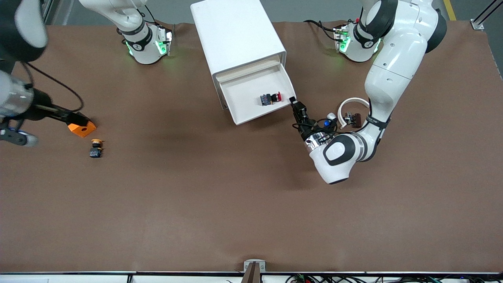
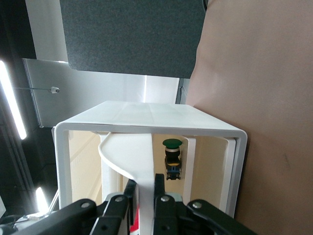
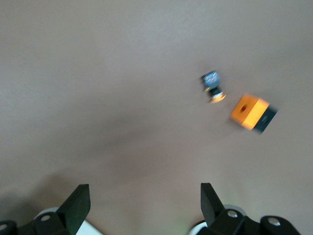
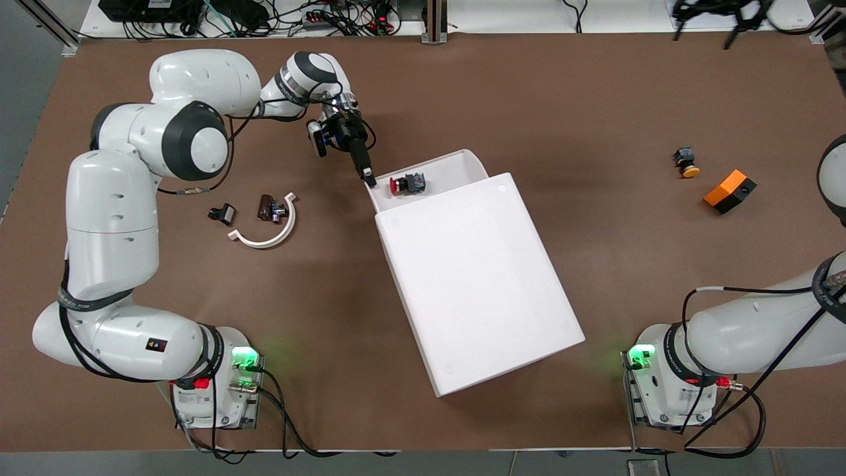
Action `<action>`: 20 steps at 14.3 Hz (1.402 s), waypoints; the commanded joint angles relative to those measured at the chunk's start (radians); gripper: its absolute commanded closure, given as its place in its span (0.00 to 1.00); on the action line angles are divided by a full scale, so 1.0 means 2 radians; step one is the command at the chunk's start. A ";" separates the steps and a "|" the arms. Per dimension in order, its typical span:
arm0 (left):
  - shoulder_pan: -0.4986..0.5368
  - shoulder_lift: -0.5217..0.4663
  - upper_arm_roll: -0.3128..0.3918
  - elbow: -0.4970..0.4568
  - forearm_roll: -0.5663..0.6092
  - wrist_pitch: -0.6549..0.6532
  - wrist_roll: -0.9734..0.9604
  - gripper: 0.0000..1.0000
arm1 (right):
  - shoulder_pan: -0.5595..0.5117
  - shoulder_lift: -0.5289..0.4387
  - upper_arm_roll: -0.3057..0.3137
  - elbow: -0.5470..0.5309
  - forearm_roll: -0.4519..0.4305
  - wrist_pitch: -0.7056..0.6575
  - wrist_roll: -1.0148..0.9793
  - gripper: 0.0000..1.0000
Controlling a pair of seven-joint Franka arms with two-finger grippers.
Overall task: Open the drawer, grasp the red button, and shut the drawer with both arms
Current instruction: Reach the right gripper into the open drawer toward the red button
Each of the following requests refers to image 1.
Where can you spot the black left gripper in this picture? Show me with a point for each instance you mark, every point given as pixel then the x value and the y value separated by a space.
pixel 307 127

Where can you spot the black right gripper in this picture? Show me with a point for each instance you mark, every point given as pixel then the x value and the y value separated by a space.
pixel 40 107

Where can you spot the red push button switch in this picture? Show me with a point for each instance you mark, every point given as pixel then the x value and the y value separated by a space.
pixel 267 99

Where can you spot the white plastic drawer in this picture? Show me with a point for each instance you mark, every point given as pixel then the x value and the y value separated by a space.
pixel 243 70
pixel 247 102

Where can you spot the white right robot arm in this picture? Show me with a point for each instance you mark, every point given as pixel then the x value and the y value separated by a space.
pixel 143 49

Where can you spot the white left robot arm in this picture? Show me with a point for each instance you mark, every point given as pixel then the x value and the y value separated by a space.
pixel 397 67

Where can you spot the white drawer cabinet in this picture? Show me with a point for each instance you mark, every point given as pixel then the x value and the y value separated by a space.
pixel 232 35

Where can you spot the orange box with hole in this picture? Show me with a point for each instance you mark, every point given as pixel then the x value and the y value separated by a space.
pixel 84 130

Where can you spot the white curved plastic piece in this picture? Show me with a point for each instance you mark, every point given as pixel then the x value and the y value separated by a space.
pixel 355 99

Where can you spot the dark brown clip component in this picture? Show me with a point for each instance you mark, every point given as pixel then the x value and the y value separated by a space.
pixel 357 120

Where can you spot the brown table mat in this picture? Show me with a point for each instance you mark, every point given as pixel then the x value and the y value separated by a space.
pixel 251 196

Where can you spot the yellow push button switch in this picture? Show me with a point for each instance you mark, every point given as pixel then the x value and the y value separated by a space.
pixel 96 151

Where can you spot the aluminium frame rails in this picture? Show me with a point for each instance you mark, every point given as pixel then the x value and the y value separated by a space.
pixel 48 10

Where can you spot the grey metal bracket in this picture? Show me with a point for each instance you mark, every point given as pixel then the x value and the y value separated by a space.
pixel 246 264

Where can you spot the brown post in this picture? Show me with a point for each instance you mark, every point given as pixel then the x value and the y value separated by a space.
pixel 251 275

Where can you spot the aluminium profile post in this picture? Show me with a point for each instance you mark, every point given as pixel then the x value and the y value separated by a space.
pixel 477 24

